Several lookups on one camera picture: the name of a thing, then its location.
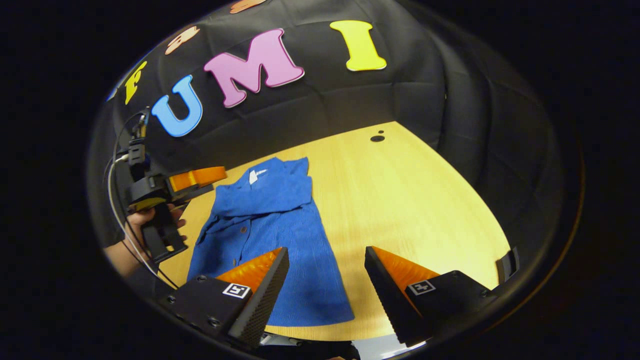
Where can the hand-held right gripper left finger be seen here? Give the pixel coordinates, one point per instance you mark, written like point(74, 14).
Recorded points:
point(262, 305)

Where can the blue button-up shirt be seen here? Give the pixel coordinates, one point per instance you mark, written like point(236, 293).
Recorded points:
point(280, 220)

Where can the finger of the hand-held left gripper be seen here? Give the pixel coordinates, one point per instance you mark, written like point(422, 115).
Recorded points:
point(195, 179)

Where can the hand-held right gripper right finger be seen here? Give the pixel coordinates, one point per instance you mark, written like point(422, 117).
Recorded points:
point(390, 300)

